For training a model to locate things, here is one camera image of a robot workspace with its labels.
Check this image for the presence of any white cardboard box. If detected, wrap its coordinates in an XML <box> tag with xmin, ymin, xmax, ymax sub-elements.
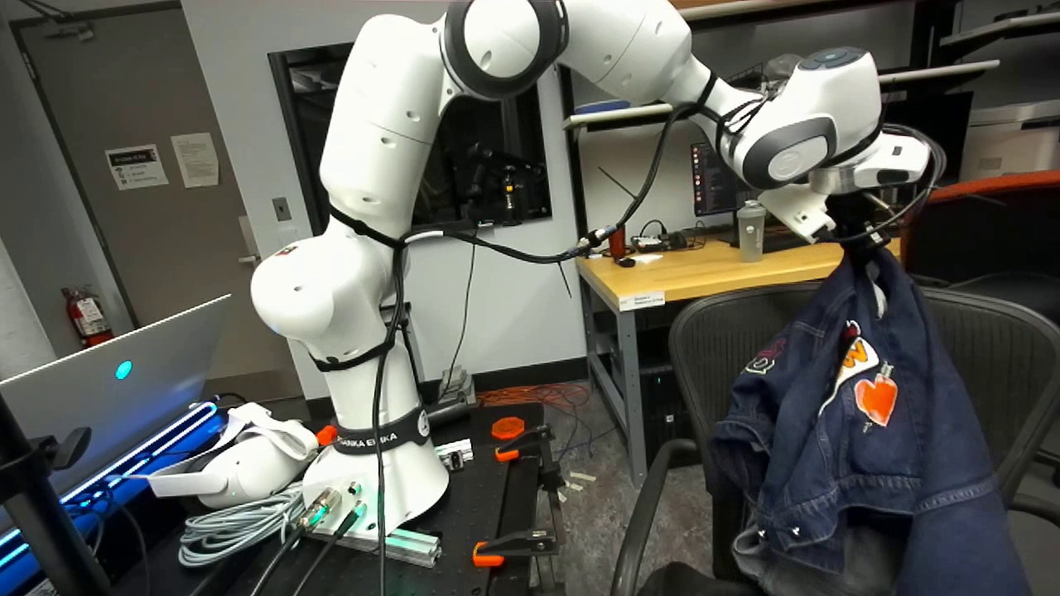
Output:
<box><xmin>962</xmin><ymin>115</ymin><xmax>1060</xmax><ymax>186</ymax></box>

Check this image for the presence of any silver laptop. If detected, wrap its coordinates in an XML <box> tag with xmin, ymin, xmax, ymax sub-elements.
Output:
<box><xmin>0</xmin><ymin>293</ymin><xmax>234</xmax><ymax>500</ymax></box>

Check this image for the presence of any white desk label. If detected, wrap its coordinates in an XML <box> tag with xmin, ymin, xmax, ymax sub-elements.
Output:
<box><xmin>617</xmin><ymin>288</ymin><xmax>670</xmax><ymax>315</ymax></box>

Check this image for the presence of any blue jean jacket with patches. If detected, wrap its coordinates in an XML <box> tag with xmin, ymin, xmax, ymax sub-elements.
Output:
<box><xmin>710</xmin><ymin>255</ymin><xmax>1036</xmax><ymax>596</ymax></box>

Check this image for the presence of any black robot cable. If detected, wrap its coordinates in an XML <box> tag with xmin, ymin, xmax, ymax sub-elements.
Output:
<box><xmin>325</xmin><ymin>69</ymin><xmax>953</xmax><ymax>596</ymax></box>

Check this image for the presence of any red fire alarm box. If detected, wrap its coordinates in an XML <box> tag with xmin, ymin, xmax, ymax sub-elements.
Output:
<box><xmin>60</xmin><ymin>284</ymin><xmax>117</xmax><ymax>347</ymax></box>

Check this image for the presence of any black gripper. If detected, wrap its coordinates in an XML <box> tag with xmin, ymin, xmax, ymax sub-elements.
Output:
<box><xmin>829</xmin><ymin>195</ymin><xmax>901</xmax><ymax>266</ymax></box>

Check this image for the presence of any orange black clamp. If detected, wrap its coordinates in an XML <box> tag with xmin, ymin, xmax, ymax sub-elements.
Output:
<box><xmin>491</xmin><ymin>426</ymin><xmax>555</xmax><ymax>466</ymax></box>
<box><xmin>470</xmin><ymin>528</ymin><xmax>560</xmax><ymax>572</ymax></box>

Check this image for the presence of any orange round disc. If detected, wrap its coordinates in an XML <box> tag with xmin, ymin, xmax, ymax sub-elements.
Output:
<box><xmin>488</xmin><ymin>413</ymin><xmax>531</xmax><ymax>443</ymax></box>

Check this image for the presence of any wooden top desk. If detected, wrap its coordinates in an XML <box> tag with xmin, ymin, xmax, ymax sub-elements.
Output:
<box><xmin>572</xmin><ymin>237</ymin><xmax>849</xmax><ymax>490</ymax></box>

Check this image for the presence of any dark computer monitor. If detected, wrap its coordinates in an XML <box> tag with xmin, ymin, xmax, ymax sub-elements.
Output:
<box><xmin>881</xmin><ymin>90</ymin><xmax>978</xmax><ymax>180</ymax></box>

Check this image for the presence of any grey door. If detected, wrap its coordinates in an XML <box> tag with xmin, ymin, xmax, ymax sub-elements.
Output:
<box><xmin>10</xmin><ymin>3</ymin><xmax>301</xmax><ymax>392</ymax></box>

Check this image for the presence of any plain white door paper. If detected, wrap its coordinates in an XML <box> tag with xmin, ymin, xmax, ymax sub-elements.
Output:
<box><xmin>168</xmin><ymin>131</ymin><xmax>223</xmax><ymax>191</ymax></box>

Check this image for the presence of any white connector block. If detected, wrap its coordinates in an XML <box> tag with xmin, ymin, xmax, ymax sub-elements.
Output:
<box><xmin>301</xmin><ymin>485</ymin><xmax>444</xmax><ymax>570</ymax></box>

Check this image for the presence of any black mesh office chair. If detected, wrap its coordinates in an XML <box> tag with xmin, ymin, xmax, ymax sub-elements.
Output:
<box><xmin>610</xmin><ymin>282</ymin><xmax>1060</xmax><ymax>596</ymax></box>

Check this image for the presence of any coiled grey cable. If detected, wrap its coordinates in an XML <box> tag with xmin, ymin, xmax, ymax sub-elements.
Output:
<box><xmin>175</xmin><ymin>490</ymin><xmax>309</xmax><ymax>572</ymax></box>

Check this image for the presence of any black metal shelf unit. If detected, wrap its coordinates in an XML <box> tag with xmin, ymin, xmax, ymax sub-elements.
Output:
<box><xmin>549</xmin><ymin>0</ymin><xmax>1060</xmax><ymax>228</ymax></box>

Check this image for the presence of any white door sign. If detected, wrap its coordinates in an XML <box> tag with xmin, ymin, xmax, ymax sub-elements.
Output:
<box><xmin>103</xmin><ymin>144</ymin><xmax>172</xmax><ymax>191</ymax></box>

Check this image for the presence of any black tripod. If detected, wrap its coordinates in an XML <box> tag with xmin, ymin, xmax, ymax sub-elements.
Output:
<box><xmin>0</xmin><ymin>393</ymin><xmax>113</xmax><ymax>596</ymax></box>

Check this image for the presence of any white VR headset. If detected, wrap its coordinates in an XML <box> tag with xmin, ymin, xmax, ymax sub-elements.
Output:
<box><xmin>146</xmin><ymin>401</ymin><xmax>325</xmax><ymax>509</ymax></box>

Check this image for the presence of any black computer tower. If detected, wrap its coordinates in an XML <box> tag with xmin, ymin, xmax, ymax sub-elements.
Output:
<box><xmin>636</xmin><ymin>360</ymin><xmax>701</xmax><ymax>466</ymax></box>

